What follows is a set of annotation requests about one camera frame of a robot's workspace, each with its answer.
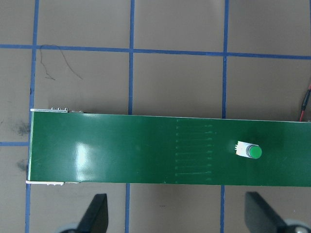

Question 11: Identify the red cable with black sleeve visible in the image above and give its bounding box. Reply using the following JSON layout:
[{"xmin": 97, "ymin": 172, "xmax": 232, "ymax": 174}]
[{"xmin": 298, "ymin": 83, "xmax": 311, "ymax": 122}]

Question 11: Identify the green belt conveyor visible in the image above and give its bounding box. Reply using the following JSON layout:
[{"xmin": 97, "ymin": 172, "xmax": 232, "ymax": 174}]
[{"xmin": 25, "ymin": 106, "xmax": 311, "ymax": 187}]

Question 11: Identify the green push button white base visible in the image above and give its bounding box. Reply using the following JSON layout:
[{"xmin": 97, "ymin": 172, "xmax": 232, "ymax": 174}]
[{"xmin": 234, "ymin": 140, "xmax": 263, "ymax": 160}]

